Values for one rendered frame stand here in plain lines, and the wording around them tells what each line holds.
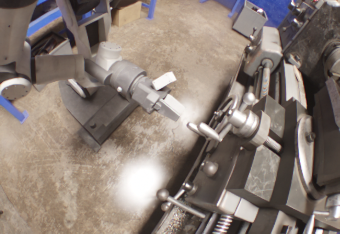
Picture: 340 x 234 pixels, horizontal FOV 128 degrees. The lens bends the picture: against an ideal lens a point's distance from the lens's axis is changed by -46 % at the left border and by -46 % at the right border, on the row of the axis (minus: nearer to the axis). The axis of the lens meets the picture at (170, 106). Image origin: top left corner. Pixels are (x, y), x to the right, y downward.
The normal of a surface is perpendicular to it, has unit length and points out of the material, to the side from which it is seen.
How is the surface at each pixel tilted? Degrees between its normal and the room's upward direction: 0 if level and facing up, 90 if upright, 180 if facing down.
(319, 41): 90
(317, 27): 90
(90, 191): 0
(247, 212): 0
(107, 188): 0
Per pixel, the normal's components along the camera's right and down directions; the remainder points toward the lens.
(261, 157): 0.22, -0.48
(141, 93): -0.28, 0.27
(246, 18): -0.42, 0.74
